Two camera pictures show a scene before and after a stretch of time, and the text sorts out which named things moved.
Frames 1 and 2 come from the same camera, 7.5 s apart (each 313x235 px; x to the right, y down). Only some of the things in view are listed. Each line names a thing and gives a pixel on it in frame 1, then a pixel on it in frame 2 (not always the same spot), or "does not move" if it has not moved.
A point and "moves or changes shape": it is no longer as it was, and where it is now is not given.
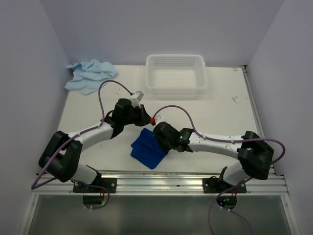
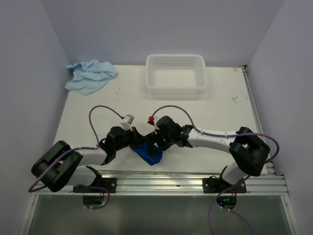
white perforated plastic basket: x=175 y=74 does not move
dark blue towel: x=146 y=149 moves or changes shape
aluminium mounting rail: x=167 y=183 does not move
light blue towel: x=90 y=76 does not move
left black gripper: x=144 y=118 → x=138 y=138
